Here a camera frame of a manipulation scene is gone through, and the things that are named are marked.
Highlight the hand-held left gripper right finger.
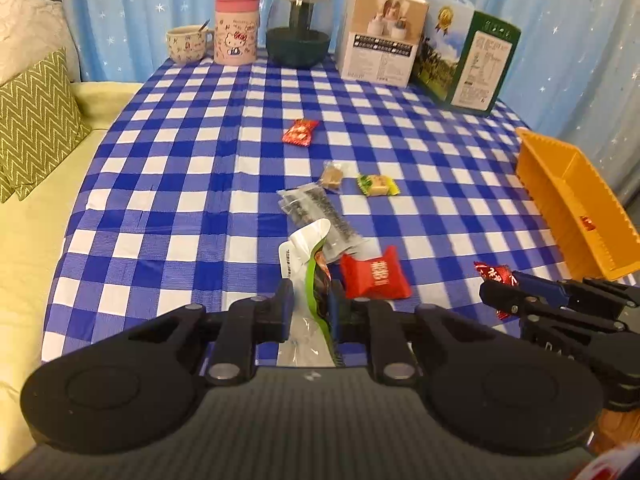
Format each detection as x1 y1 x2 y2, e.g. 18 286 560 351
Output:
327 280 501 387

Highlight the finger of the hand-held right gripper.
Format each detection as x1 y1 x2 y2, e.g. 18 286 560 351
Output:
511 270 640 311
478 281 632 361

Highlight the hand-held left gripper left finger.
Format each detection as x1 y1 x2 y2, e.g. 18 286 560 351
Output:
107 278 296 387

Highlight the dark red candy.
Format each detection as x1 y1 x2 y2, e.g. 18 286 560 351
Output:
473 261 526 322

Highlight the white and green snack packet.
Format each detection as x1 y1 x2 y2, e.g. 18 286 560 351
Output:
279 219 347 368

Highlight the yellow plastic tray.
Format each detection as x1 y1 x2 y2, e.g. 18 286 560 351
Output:
515 127 640 282

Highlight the green and yellow candy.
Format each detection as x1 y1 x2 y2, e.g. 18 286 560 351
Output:
356 173 401 197

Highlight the red square snack packet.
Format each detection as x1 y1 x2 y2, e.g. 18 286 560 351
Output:
339 246 414 301

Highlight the red and white object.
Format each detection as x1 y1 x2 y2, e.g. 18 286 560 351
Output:
582 441 640 480

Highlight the grey long snack packet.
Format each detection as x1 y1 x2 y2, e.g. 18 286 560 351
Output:
276 183 362 257

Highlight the blue white checkered tablecloth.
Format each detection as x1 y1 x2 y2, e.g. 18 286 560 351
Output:
41 51 623 378

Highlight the brown candy in clear wrapper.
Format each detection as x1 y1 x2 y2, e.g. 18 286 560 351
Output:
320 160 346 194

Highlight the red candy with white print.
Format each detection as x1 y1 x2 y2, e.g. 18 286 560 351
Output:
282 118 320 148

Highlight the green cardboard box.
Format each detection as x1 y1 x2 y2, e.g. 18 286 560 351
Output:
410 0 522 119

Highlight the pale yellow sofa cover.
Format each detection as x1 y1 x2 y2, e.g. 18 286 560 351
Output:
0 81 147 463

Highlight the dark glass jar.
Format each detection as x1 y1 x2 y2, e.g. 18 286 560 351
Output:
265 0 334 70

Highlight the white cardboard box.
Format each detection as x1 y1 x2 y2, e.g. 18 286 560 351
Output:
334 0 430 90

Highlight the patterned ceramic mug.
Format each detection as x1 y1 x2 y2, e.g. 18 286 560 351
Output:
166 25 215 65

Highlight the pink lidded cartoon cup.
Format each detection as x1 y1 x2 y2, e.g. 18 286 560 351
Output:
213 0 262 66

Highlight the green zigzag pillow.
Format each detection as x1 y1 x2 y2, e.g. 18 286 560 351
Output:
0 47 94 205

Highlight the white pillow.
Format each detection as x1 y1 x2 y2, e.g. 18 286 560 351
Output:
0 0 81 87

